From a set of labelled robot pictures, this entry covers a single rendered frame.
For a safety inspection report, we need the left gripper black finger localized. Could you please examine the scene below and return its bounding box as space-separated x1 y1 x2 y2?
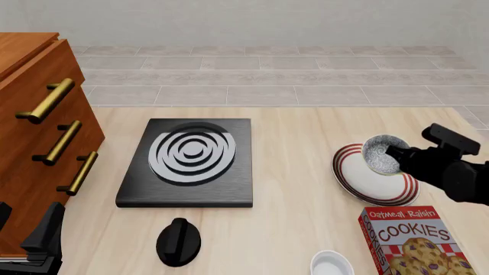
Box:
0 201 13 231
20 201 66 256

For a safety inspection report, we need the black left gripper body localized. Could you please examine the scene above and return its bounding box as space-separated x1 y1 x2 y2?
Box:
0 249 64 275

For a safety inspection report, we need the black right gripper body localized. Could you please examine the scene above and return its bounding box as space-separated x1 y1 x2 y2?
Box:
400 146 459 188

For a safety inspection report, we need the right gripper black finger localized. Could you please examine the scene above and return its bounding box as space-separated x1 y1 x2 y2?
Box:
384 143 413 170

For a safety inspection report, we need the black speckled bowl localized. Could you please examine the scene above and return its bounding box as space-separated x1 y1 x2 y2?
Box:
361 134 412 176

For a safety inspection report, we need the white plate with red rings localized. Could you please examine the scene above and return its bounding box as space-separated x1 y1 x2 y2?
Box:
331 142 421 208

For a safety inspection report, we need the oatmeal raisin cookies box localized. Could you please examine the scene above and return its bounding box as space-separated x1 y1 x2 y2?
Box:
357 205 479 275

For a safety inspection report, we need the flat black stove plate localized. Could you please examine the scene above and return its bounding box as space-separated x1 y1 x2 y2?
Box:
115 117 254 209

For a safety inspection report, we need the small white ramekin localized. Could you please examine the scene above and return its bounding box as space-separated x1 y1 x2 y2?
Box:
309 249 355 275

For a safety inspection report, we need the round black stove knob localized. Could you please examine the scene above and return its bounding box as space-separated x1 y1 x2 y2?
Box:
155 217 202 268

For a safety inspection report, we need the wooden cabinet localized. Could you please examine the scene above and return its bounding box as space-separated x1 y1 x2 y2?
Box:
0 32 106 258

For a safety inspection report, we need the brass drawer handle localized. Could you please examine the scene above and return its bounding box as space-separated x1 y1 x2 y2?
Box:
56 150 99 197
15 77 76 125
31 119 83 167

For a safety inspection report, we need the wooden drawer with brass handle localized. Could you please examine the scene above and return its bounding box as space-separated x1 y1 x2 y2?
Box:
0 76 99 199
0 111 106 257
0 39 86 135

